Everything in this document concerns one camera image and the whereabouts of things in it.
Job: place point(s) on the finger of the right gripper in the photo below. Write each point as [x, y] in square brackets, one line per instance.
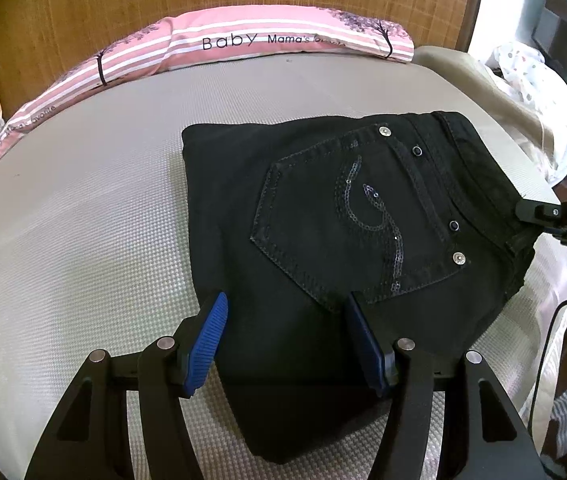
[546, 216]

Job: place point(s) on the black denim pants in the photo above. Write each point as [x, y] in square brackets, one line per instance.
[321, 229]

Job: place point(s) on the polka dot white cloth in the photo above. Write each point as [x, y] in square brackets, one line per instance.
[536, 107]

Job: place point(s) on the beige blanket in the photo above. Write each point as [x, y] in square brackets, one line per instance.
[466, 73]

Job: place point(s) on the beige woven bed mat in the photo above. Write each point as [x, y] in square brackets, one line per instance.
[93, 208]

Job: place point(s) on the pink striped Baby pillow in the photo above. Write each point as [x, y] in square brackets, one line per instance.
[226, 33]

